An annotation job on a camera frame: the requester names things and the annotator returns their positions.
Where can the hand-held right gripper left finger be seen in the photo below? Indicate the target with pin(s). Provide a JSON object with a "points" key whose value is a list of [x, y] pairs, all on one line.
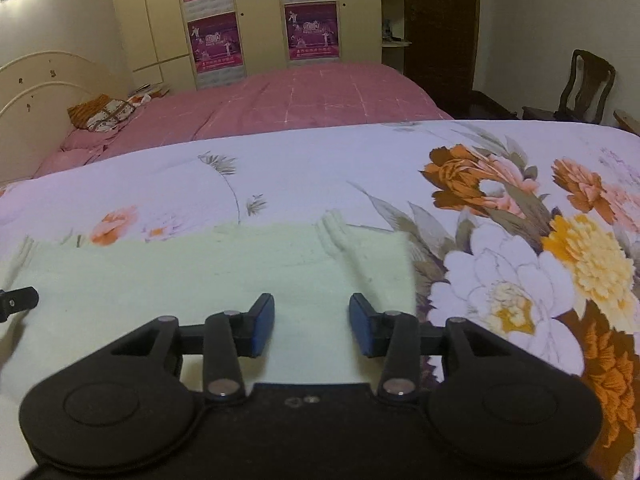
{"points": [[264, 325]]}

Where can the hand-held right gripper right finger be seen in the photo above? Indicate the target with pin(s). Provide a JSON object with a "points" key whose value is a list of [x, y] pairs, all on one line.
{"points": [[361, 325]]}

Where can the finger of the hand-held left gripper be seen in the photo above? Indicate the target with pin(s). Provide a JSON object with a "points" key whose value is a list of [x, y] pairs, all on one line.
{"points": [[20, 302]]}

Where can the pale green knit sweater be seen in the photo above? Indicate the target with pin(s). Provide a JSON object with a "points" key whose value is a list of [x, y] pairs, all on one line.
{"points": [[150, 270]]}

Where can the floral bed sheet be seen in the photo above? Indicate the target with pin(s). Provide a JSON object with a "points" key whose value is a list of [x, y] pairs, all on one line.
{"points": [[300, 170]]}

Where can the orange patterned pillow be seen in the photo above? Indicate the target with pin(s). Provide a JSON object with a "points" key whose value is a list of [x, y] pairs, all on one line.
{"points": [[100, 112]]}

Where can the cream curved headboard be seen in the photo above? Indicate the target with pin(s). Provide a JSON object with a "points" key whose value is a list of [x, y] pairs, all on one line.
{"points": [[30, 80]]}

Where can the pink checked blanket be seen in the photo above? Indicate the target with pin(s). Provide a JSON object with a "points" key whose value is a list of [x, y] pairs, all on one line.
{"points": [[300, 100]]}

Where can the white papers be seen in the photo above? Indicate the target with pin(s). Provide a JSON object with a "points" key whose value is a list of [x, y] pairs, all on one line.
{"points": [[147, 94]]}

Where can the dark low object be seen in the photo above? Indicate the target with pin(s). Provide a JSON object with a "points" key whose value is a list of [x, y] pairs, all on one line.
{"points": [[492, 107]]}

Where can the dark shelf ornament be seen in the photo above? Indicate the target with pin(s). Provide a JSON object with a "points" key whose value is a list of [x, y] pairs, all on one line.
{"points": [[394, 32]]}

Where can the dark wooden door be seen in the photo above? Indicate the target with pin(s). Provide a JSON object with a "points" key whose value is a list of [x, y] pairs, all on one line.
{"points": [[440, 35]]}

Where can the cream wardrobe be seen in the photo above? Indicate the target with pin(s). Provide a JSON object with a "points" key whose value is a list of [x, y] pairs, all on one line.
{"points": [[260, 20]]}

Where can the cream corner shelf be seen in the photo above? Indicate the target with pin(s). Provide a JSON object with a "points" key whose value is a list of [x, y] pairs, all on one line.
{"points": [[395, 10]]}

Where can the dark wooden chair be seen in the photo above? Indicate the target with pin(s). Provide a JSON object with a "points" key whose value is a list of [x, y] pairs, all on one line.
{"points": [[585, 85]]}

